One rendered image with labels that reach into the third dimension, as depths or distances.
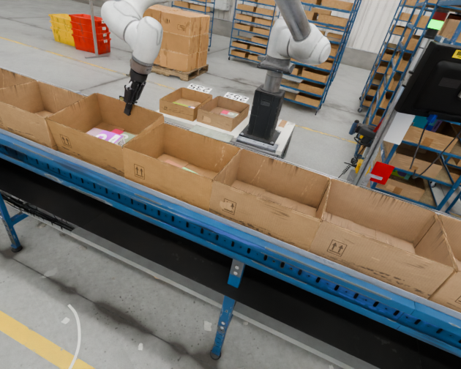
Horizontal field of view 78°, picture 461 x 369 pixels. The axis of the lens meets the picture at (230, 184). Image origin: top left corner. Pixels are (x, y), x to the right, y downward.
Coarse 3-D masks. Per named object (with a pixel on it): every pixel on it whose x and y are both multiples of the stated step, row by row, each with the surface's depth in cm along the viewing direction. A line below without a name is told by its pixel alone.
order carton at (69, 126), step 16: (96, 96) 140; (64, 112) 126; (80, 112) 134; (96, 112) 143; (112, 112) 142; (144, 112) 134; (64, 128) 117; (80, 128) 138; (112, 128) 146; (128, 128) 145; (144, 128) 140; (64, 144) 125; (80, 144) 120; (96, 144) 115; (112, 144) 111; (96, 160) 123; (112, 160) 118
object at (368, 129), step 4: (360, 124) 159; (364, 124) 159; (368, 124) 160; (356, 128) 159; (360, 128) 158; (364, 128) 157; (368, 128) 156; (372, 128) 157; (356, 132) 159; (360, 132) 158; (364, 132) 157; (368, 132) 156; (372, 132) 156; (376, 132) 156; (360, 136) 162; (364, 136) 159; (368, 136) 158; (372, 136) 157; (364, 140) 161; (368, 140) 160
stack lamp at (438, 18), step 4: (436, 12) 120; (440, 12) 119; (432, 16) 122; (436, 16) 120; (440, 16) 119; (444, 16) 119; (432, 20) 122; (436, 20) 121; (440, 20) 120; (444, 20) 121; (432, 24) 122; (436, 24) 121; (440, 24) 121; (432, 28) 122; (436, 28) 122; (440, 28) 122
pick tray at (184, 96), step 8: (184, 88) 239; (168, 96) 221; (176, 96) 235; (184, 96) 243; (192, 96) 241; (200, 96) 238; (208, 96) 236; (160, 104) 211; (168, 104) 209; (176, 104) 206; (184, 104) 233; (192, 104) 235; (200, 104) 214; (160, 112) 214; (168, 112) 212; (176, 112) 210; (184, 112) 208; (192, 112) 206; (192, 120) 210
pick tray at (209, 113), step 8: (208, 104) 221; (216, 104) 236; (224, 104) 237; (232, 104) 235; (240, 104) 232; (248, 104) 230; (200, 112) 206; (208, 112) 204; (216, 112) 229; (232, 112) 234; (240, 112) 236; (248, 112) 233; (200, 120) 210; (208, 120) 207; (216, 120) 205; (224, 120) 202; (232, 120) 200; (240, 120) 218; (224, 128) 206; (232, 128) 205
